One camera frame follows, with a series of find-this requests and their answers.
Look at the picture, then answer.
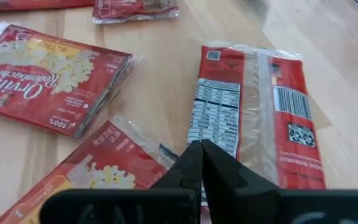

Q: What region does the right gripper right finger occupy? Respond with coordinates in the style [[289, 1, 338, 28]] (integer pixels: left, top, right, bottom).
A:
[[202, 139, 282, 224]]

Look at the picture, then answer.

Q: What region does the red Orville popcorn bag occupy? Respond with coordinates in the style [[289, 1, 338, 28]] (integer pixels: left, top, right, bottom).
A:
[[0, 0, 96, 12], [0, 21, 142, 139], [0, 114, 180, 224], [185, 40, 334, 207], [91, 0, 180, 25]]

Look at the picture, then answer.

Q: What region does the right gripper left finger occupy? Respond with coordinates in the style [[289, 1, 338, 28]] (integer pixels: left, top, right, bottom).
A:
[[150, 139, 204, 224]]

